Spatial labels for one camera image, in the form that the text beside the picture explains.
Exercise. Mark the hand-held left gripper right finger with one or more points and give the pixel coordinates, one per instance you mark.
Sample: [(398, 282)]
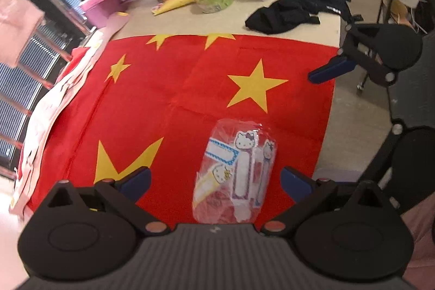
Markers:
[(296, 185)]

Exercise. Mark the pink cloth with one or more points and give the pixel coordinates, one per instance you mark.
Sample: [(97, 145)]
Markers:
[(17, 25)]

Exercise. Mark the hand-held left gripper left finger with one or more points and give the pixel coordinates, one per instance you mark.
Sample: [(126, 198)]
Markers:
[(135, 184)]

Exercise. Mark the black cloth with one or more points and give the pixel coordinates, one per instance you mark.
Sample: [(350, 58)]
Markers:
[(299, 9)]

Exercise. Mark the yellow paper cone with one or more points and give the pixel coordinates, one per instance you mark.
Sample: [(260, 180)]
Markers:
[(175, 0)]

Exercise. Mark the person's pink clothing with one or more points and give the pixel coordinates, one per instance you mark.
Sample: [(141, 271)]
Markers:
[(421, 242)]

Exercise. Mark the red flag with yellow stars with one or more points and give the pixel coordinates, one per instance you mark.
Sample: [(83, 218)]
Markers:
[(190, 89)]

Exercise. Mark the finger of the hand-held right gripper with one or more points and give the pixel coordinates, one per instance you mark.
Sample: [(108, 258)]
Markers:
[(385, 157), (329, 72)]

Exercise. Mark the clear sticker packet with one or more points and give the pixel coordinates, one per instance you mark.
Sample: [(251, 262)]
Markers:
[(238, 171)]

